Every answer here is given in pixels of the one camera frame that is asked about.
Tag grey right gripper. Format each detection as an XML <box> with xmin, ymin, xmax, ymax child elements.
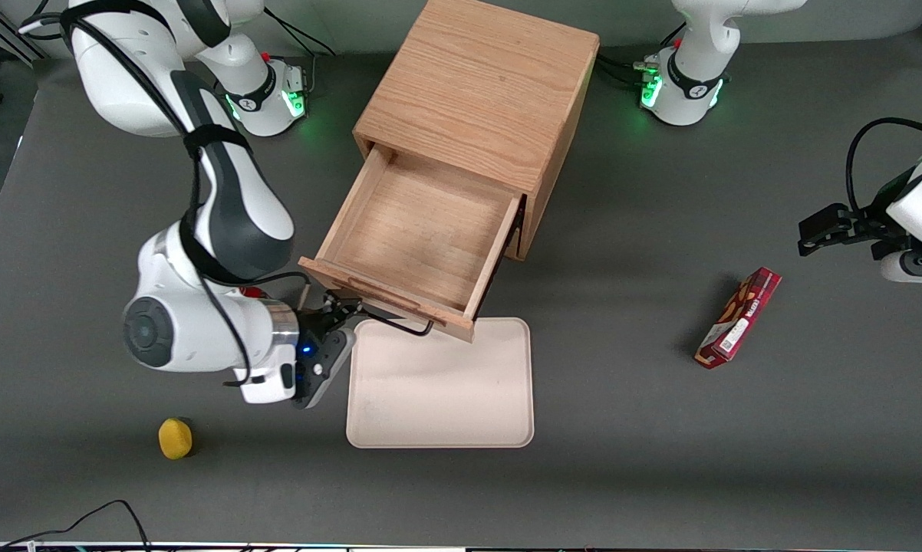
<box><xmin>292</xmin><ymin>291</ymin><xmax>364</xmax><ymax>409</ymax></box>

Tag aluminium frame rail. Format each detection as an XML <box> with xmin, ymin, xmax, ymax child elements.
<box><xmin>0</xmin><ymin>0</ymin><xmax>48</xmax><ymax>66</ymax></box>

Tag red tartan shortbread box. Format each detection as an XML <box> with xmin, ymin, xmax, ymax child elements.
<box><xmin>694</xmin><ymin>266</ymin><xmax>782</xmax><ymax>370</ymax></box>

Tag black cables behind cabinet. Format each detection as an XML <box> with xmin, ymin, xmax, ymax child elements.
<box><xmin>595</xmin><ymin>52</ymin><xmax>659</xmax><ymax>87</ymax></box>

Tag cream rectangular plastic tray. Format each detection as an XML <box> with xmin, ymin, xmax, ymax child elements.
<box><xmin>345</xmin><ymin>317</ymin><xmax>535</xmax><ymax>449</ymax></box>

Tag black cable at left wrist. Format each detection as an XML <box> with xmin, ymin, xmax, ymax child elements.
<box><xmin>847</xmin><ymin>117</ymin><xmax>922</xmax><ymax>215</ymax></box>

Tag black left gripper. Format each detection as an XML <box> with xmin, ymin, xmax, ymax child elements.
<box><xmin>799</xmin><ymin>169</ymin><xmax>918</xmax><ymax>260</ymax></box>

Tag oak wooden drawer cabinet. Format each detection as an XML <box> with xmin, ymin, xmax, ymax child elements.
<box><xmin>352</xmin><ymin>0</ymin><xmax>601</xmax><ymax>261</ymax></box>

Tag black cable at arm base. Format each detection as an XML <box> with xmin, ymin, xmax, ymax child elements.
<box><xmin>264</xmin><ymin>6</ymin><xmax>336</xmax><ymax>58</ymax></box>

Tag black cable on table edge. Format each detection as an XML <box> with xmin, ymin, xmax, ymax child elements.
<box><xmin>1</xmin><ymin>500</ymin><xmax>151</xmax><ymax>549</ymax></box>

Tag yellow lemon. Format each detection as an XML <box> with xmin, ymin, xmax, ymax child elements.
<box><xmin>158</xmin><ymin>417</ymin><xmax>194</xmax><ymax>461</ymax></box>

